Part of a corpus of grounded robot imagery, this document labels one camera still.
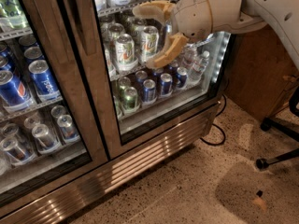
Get black chair base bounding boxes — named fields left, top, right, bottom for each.
left=255, top=87, right=299, bottom=170

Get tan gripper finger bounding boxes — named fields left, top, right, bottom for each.
left=132, top=0, right=175, bottom=24
left=146, top=33, right=189, bottom=69

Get white 7up can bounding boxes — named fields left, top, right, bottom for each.
left=140, top=26, right=159, bottom=58
left=115, top=34, right=135, bottom=65

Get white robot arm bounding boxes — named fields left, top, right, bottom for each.
left=133, top=0, right=299, bottom=68

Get front white 7up can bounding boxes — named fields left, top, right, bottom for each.
left=115, top=34, right=135, bottom=65

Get glass fridge door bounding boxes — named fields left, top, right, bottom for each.
left=0, top=0, right=107, bottom=224
left=62, top=0, right=237, bottom=159

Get blue can bottom shelf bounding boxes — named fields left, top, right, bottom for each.
left=142, top=79, right=156, bottom=102

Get green soda can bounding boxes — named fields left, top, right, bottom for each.
left=122, top=87, right=138, bottom=110

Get wooden counter cabinet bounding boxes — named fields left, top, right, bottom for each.
left=226, top=26, right=299, bottom=120

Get silver can lower left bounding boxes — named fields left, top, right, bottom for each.
left=32, top=124, right=56, bottom=149

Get front blue pepsi can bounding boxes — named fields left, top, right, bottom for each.
left=0, top=70, right=30, bottom=106

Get black power cable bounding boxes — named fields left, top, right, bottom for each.
left=199, top=93, right=228, bottom=147

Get clear water bottle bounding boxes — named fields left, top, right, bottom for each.
left=189, top=50, right=210, bottom=80

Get blue pepsi can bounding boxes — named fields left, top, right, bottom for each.
left=0, top=70, right=30, bottom=106
left=28, top=60, right=59, bottom=95

